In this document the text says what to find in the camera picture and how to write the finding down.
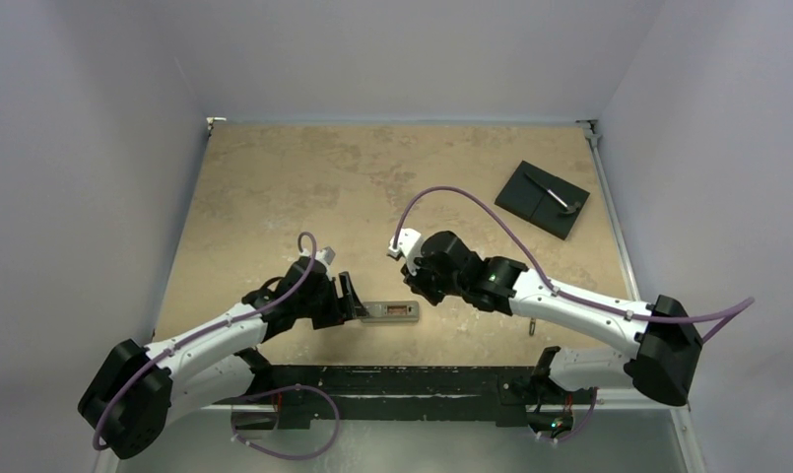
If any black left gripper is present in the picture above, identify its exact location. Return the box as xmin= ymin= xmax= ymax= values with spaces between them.
xmin=296 ymin=271 xmax=366 ymax=328

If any white remote control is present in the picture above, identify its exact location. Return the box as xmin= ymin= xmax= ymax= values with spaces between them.
xmin=360 ymin=301 xmax=421 ymax=324

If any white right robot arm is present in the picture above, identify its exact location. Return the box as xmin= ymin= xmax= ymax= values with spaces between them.
xmin=387 ymin=229 xmax=703 ymax=407

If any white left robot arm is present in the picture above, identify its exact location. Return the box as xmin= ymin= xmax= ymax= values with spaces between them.
xmin=78 ymin=256 xmax=369 ymax=459

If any black flat tray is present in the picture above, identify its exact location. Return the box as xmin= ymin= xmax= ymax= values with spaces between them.
xmin=495 ymin=161 xmax=590 ymax=240

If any black metal tool on tray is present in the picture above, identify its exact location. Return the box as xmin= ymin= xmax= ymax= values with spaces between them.
xmin=524 ymin=172 xmax=582 ymax=216

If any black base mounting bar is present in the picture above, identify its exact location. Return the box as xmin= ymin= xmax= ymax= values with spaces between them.
xmin=238 ymin=347 xmax=593 ymax=430

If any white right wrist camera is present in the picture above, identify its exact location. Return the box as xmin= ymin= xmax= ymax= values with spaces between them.
xmin=387 ymin=229 xmax=425 ymax=276

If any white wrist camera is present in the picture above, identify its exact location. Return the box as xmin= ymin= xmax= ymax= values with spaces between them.
xmin=387 ymin=229 xmax=425 ymax=276
xmin=315 ymin=246 xmax=336 ymax=267

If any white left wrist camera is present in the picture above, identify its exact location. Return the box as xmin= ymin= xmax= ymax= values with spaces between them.
xmin=315 ymin=246 xmax=336 ymax=267

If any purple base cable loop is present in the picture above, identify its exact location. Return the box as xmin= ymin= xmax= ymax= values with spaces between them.
xmin=230 ymin=383 xmax=342 ymax=462

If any aluminium frame rail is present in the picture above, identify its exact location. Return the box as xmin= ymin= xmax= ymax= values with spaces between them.
xmin=575 ymin=120 xmax=640 ymax=300

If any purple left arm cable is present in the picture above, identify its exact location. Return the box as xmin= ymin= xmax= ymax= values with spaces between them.
xmin=92 ymin=232 xmax=319 ymax=453

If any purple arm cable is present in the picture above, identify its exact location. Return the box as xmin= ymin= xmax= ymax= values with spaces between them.
xmin=391 ymin=186 xmax=757 ymax=345
xmin=92 ymin=232 xmax=319 ymax=453

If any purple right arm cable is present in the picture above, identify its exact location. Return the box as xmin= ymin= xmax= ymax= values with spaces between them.
xmin=391 ymin=186 xmax=757 ymax=345

